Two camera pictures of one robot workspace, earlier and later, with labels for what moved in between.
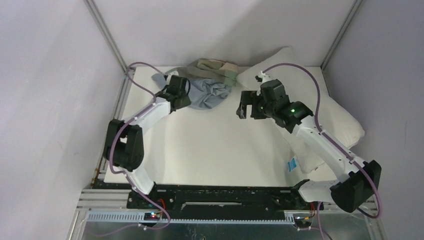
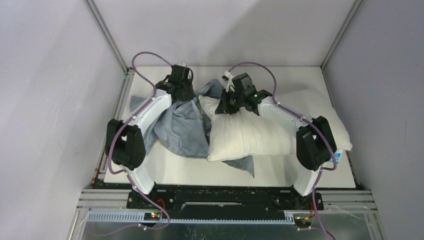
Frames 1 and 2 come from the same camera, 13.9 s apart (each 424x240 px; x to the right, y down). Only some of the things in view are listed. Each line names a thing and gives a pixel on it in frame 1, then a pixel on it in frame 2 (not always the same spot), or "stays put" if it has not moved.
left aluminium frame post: x=104 y=28 stays put
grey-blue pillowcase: x=211 y=81 → x=183 y=131
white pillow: x=305 y=87 → x=245 y=134
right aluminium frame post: x=341 y=33 stays put
